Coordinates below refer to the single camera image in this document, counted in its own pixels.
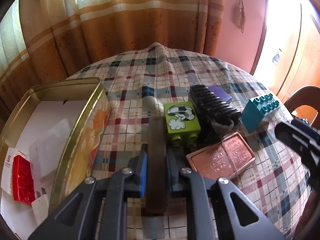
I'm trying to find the white paper tin liner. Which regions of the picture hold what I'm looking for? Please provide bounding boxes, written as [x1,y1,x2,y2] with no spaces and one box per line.
[0,101,94,238]

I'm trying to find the orange and cream curtain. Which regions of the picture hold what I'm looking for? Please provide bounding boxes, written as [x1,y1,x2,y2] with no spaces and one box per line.
[0,0,227,110]

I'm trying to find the teal toy brick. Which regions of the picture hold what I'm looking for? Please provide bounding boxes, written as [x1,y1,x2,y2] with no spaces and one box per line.
[242,94,281,133]

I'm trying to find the plaid tablecloth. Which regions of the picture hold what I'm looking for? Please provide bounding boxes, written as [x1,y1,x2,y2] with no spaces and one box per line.
[66,42,313,240]

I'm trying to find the copper pink case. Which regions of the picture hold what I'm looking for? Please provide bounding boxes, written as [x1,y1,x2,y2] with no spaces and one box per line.
[185,133,256,180]

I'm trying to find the brown wicker chair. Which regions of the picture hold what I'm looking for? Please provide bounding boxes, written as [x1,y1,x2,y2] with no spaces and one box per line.
[282,85,320,128]

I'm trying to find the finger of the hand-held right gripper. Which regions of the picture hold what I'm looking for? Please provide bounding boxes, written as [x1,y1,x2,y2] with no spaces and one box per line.
[274,122,320,153]
[295,141,320,192]

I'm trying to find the red toy brick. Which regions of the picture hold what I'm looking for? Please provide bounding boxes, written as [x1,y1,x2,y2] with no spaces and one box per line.
[12,155,35,205]

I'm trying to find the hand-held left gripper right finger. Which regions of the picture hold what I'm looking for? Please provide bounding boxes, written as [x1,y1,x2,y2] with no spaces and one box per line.
[166,149,285,240]

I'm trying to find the brown bar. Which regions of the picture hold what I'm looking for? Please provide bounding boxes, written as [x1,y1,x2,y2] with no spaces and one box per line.
[146,117,167,214]

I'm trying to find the white cardboard box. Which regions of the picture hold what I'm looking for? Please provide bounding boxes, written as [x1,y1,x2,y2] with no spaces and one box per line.
[0,147,50,227]

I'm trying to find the black toothed hair clip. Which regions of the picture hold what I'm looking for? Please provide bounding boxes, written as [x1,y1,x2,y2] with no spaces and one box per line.
[190,85,242,133]

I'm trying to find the gold metal tin box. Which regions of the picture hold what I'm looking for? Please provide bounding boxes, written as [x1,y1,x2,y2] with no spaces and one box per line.
[0,77,112,240]

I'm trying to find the purple block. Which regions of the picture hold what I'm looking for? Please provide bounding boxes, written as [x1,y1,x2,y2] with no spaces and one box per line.
[209,85,232,104]

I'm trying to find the green toy brick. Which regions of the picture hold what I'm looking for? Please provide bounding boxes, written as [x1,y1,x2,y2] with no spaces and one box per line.
[164,102,201,147]

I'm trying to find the wooden wardrobe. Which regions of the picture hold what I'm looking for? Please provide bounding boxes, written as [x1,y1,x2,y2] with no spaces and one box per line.
[252,0,320,105]

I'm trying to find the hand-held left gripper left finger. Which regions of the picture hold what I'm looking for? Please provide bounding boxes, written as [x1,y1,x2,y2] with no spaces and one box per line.
[29,144,148,240]

